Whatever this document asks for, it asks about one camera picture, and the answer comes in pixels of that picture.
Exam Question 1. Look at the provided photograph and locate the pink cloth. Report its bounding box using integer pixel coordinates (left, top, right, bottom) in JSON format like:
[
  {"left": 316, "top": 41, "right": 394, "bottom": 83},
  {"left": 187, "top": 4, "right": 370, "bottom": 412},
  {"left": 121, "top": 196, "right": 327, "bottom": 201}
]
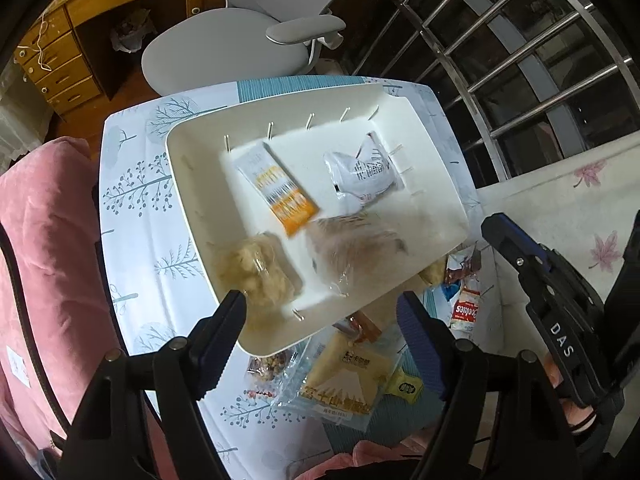
[{"left": 285, "top": 435, "right": 426, "bottom": 480}]

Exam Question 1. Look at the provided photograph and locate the tree print tablecloth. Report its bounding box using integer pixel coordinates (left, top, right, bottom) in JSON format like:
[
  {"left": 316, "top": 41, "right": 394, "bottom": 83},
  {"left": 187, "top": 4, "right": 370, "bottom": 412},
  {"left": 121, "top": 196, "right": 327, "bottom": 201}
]
[{"left": 97, "top": 75, "right": 501, "bottom": 480}]

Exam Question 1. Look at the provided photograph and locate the clear bag yellow pastry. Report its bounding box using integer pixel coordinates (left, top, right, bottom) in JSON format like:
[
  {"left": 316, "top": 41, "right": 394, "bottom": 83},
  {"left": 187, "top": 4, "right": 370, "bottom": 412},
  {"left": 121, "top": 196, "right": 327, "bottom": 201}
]
[
  {"left": 417, "top": 255, "right": 451, "bottom": 286},
  {"left": 210, "top": 232, "right": 303, "bottom": 326}
]

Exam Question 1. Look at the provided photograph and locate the red white cookie packet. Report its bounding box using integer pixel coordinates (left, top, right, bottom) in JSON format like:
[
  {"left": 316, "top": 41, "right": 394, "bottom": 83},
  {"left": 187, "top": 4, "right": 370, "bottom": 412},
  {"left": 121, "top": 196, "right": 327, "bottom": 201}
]
[{"left": 448, "top": 282, "right": 482, "bottom": 333}]

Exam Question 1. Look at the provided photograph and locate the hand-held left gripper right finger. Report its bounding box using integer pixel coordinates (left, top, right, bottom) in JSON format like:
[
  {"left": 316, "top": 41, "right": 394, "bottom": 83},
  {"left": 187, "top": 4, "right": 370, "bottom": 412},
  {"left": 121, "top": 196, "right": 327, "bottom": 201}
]
[{"left": 397, "top": 291, "right": 581, "bottom": 480}]

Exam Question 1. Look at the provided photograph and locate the white grey snack packet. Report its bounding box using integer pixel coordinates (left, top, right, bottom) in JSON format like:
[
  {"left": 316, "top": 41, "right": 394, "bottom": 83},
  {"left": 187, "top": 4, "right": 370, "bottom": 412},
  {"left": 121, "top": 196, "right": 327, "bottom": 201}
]
[{"left": 322, "top": 131, "right": 407, "bottom": 216}]

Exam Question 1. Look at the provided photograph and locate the small yellow green packet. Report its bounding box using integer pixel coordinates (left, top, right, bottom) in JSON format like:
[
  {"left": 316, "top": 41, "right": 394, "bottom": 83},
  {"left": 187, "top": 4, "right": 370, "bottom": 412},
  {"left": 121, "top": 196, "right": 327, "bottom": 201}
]
[{"left": 384, "top": 367, "right": 425, "bottom": 405}]

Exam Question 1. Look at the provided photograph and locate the person's right hand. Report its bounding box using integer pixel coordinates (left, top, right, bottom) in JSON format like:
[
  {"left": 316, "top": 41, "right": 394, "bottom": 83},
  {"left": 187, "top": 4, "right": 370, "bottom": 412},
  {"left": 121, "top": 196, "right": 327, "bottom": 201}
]
[{"left": 547, "top": 355, "right": 608, "bottom": 435}]

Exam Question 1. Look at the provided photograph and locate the grey office chair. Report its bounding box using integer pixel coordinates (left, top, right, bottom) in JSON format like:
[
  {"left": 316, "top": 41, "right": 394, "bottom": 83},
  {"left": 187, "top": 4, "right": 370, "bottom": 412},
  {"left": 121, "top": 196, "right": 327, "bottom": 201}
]
[{"left": 141, "top": 0, "right": 396, "bottom": 97}]

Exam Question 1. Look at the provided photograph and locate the white cable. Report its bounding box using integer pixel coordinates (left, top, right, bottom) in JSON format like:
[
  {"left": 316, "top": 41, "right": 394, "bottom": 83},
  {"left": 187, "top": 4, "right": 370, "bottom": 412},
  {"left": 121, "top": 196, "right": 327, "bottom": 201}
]
[{"left": 20, "top": 10, "right": 56, "bottom": 73}]

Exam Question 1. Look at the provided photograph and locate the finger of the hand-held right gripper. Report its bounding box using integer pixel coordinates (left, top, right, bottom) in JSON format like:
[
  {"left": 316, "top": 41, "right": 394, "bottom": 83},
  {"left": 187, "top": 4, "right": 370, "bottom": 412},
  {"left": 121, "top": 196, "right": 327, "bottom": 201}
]
[{"left": 481, "top": 212, "right": 626, "bottom": 411}]

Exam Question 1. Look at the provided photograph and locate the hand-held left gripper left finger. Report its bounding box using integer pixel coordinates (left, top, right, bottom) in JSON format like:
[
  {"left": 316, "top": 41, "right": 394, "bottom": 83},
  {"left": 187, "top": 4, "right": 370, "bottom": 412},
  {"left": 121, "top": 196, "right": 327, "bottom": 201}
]
[{"left": 60, "top": 290, "right": 248, "bottom": 480}]

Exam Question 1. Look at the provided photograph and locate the waste basket with bag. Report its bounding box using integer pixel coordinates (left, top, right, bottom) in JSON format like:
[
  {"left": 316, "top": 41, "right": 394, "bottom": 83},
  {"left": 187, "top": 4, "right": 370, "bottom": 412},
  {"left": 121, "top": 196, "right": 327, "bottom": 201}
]
[{"left": 110, "top": 8, "right": 153, "bottom": 54}]

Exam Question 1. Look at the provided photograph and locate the yellow cake packet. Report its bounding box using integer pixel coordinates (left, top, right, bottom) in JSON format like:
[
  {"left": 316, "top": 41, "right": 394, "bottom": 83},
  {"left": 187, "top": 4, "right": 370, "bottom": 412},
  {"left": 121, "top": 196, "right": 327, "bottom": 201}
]
[{"left": 277, "top": 332, "right": 401, "bottom": 431}]

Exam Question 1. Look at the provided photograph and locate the orange white snack packet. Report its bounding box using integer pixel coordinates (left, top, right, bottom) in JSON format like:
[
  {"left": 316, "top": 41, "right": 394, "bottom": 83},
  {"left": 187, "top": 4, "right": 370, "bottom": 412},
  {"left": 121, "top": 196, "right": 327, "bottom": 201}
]
[{"left": 231, "top": 142, "right": 322, "bottom": 238}]

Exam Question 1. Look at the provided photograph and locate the white plastic bin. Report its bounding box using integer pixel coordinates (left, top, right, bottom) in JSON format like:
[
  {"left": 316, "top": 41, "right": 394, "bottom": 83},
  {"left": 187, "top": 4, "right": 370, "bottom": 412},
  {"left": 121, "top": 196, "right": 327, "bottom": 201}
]
[{"left": 165, "top": 83, "right": 471, "bottom": 356}]

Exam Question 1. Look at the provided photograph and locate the pink blanket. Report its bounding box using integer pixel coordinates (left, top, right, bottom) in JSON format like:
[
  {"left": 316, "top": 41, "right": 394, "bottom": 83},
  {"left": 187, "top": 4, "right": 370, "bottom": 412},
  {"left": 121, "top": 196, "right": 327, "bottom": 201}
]
[{"left": 0, "top": 136, "right": 168, "bottom": 461}]

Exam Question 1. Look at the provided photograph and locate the white floral bedsheet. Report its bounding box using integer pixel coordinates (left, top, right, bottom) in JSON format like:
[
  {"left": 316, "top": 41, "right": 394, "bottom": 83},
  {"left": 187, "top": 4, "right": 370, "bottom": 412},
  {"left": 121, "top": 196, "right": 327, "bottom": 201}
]
[{"left": 475, "top": 145, "right": 640, "bottom": 376}]

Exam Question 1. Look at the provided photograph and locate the clear bag brown pastry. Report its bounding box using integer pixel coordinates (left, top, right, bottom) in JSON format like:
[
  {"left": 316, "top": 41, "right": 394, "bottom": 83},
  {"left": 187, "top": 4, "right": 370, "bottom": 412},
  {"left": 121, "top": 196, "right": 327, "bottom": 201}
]
[{"left": 305, "top": 212, "right": 411, "bottom": 296}]

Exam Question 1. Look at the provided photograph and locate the brown red snack packet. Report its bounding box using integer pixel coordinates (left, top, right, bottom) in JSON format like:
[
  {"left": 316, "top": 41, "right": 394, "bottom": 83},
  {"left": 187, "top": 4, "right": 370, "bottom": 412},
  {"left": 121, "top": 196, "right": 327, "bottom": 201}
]
[{"left": 445, "top": 247, "right": 483, "bottom": 286}]

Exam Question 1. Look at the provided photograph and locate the metal window grille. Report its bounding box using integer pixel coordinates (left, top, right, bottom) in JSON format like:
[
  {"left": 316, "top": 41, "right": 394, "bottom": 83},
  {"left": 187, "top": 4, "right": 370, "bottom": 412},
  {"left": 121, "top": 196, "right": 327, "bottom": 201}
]
[{"left": 350, "top": 0, "right": 640, "bottom": 181}]

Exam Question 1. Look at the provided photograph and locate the blue white snack packet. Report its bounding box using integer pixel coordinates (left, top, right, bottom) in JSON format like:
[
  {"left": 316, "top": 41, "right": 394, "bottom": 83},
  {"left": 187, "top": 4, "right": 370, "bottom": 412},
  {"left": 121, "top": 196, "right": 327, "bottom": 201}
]
[{"left": 430, "top": 280, "right": 463, "bottom": 306}]

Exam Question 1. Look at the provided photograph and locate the red nut snack packet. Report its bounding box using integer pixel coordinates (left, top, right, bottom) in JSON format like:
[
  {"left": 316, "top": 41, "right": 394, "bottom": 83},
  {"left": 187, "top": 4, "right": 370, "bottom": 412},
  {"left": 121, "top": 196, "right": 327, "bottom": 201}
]
[{"left": 243, "top": 347, "right": 301, "bottom": 401}]

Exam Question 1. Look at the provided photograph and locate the wooden desk with drawers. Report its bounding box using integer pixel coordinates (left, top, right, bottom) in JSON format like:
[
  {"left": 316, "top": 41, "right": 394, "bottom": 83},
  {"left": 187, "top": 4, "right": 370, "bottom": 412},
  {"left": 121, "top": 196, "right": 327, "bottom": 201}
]
[{"left": 15, "top": 0, "right": 241, "bottom": 121}]

